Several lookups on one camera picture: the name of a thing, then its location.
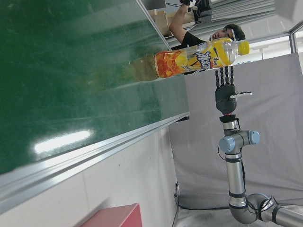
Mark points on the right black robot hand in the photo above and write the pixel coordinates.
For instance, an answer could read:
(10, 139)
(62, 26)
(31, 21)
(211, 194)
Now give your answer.
(226, 99)

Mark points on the orange drink bottle yellow cap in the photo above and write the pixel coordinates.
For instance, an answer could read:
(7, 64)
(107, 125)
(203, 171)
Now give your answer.
(189, 61)

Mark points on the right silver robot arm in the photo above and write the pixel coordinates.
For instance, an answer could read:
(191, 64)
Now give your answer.
(234, 175)

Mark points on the pink plastic basket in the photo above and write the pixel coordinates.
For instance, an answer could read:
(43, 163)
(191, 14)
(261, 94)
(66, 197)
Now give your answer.
(118, 216)

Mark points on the grey backdrop cloth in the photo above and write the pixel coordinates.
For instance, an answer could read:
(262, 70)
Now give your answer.
(272, 118)

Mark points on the person in black shirt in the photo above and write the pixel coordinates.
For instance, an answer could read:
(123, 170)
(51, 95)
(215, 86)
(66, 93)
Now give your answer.
(189, 39)

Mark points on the wooden box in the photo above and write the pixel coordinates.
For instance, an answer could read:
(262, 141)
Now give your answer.
(161, 23)

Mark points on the green conveyor belt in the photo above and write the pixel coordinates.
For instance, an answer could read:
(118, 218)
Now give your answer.
(71, 82)

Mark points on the aluminium frame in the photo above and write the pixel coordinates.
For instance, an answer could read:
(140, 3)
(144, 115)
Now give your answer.
(293, 42)

